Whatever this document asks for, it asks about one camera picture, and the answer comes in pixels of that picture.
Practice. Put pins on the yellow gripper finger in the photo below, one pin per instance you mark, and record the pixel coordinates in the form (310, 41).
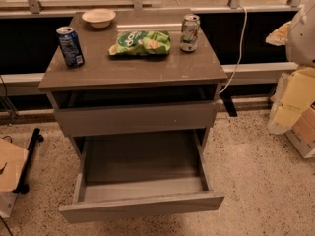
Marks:
(279, 36)
(298, 96)

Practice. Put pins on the green rice chip bag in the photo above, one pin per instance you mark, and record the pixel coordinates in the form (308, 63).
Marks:
(141, 43)

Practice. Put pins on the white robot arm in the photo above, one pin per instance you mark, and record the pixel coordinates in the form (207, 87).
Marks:
(300, 49)

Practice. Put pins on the grey drawer cabinet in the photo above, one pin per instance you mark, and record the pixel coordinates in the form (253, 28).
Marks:
(122, 80)

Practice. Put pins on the open grey middle drawer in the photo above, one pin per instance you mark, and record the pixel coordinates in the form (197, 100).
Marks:
(141, 174)

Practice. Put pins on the closed grey top drawer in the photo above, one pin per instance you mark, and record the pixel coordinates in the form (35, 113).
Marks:
(95, 121)

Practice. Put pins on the green white soda can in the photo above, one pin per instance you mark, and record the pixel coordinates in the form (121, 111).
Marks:
(189, 33)

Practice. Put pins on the white bowl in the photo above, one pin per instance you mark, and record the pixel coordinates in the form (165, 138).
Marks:
(99, 18)

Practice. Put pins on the blue soda can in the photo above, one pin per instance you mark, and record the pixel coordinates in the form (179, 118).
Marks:
(70, 46)

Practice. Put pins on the metal window railing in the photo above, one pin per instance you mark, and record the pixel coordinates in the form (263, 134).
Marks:
(157, 0)

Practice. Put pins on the cardboard box left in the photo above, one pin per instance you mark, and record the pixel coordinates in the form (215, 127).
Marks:
(12, 163)

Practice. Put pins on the black stand leg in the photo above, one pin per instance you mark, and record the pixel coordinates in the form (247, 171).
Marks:
(22, 186)

